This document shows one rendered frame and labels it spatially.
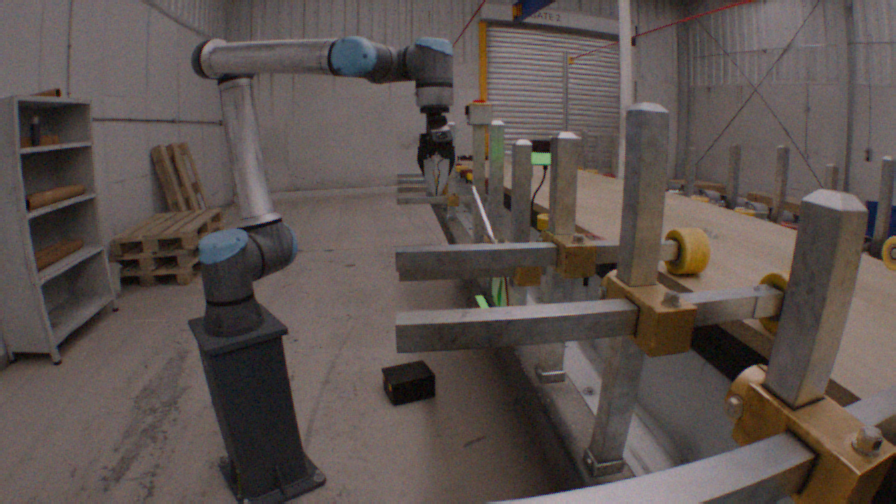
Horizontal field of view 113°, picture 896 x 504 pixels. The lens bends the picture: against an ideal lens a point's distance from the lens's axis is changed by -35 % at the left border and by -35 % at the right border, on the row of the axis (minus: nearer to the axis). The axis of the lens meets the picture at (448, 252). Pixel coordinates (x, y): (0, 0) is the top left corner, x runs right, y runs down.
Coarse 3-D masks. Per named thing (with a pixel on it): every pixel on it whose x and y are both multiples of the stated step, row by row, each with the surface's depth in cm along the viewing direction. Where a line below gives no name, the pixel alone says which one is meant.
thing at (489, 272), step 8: (400, 272) 91; (408, 272) 91; (416, 272) 92; (424, 272) 92; (432, 272) 92; (440, 272) 92; (448, 272) 92; (456, 272) 92; (464, 272) 93; (472, 272) 93; (480, 272) 93; (488, 272) 93; (496, 272) 93; (504, 272) 94; (512, 272) 94; (544, 272) 95; (400, 280) 92; (408, 280) 92; (416, 280) 92; (424, 280) 92
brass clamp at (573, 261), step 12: (540, 240) 75; (552, 240) 69; (564, 240) 66; (588, 240) 66; (564, 252) 64; (576, 252) 64; (588, 252) 64; (564, 264) 64; (576, 264) 64; (588, 264) 64; (564, 276) 64; (576, 276) 65; (588, 276) 65
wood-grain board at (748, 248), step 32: (544, 192) 171; (608, 192) 174; (576, 224) 113; (608, 224) 113; (672, 224) 114; (704, 224) 114; (736, 224) 115; (768, 224) 117; (736, 256) 82; (768, 256) 82; (864, 256) 81; (672, 288) 70; (704, 288) 65; (864, 288) 60; (864, 320) 48; (768, 352) 46; (864, 352) 39; (832, 384) 35; (864, 384) 33
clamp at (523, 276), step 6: (516, 270) 92; (522, 270) 90; (528, 270) 90; (534, 270) 91; (540, 270) 91; (516, 276) 92; (522, 276) 91; (528, 276) 91; (534, 276) 91; (540, 276) 91; (516, 282) 92; (522, 282) 91; (528, 282) 91; (534, 282) 91; (540, 282) 91
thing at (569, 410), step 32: (448, 224) 211; (480, 288) 127; (512, 352) 91; (544, 384) 77; (544, 416) 69; (576, 416) 67; (544, 448) 69; (576, 448) 59; (576, 480) 54; (608, 480) 52
